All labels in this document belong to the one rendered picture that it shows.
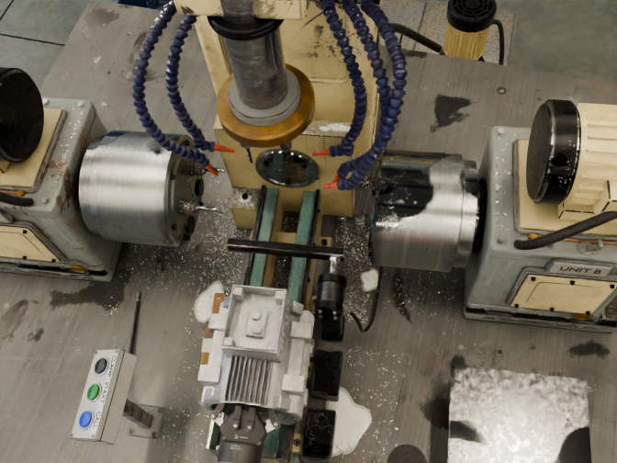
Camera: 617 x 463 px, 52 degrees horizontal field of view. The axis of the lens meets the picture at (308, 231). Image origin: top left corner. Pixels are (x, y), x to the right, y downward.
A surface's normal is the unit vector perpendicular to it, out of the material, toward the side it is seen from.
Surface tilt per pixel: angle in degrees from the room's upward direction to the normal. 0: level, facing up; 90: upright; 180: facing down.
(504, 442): 0
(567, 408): 0
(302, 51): 90
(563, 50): 0
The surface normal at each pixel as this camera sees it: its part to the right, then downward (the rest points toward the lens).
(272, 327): -0.05, -0.47
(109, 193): -0.14, 0.14
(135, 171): -0.10, -0.25
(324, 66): -0.13, 0.88
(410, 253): -0.15, 0.71
